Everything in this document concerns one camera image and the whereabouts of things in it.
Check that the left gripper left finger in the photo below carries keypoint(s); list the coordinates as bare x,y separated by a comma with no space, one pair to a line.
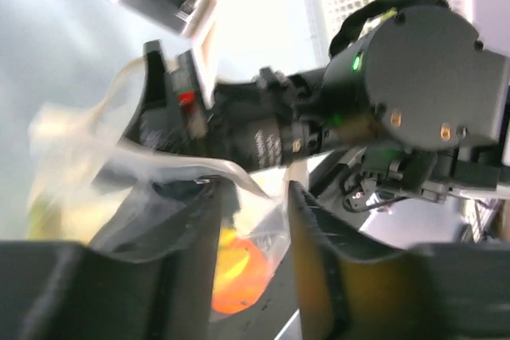
156,286

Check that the clear zip top bag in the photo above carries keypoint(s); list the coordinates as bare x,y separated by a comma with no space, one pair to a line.
91,184

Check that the yellow fake banana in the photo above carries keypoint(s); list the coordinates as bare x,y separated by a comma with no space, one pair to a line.
231,260

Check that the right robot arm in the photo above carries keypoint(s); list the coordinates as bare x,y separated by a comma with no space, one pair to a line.
408,81

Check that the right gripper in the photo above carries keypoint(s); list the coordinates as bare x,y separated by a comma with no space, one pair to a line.
172,113

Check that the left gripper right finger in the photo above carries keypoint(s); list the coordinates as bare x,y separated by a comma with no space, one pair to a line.
351,286

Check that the orange fake fruit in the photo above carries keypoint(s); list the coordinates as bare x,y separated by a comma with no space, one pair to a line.
247,288

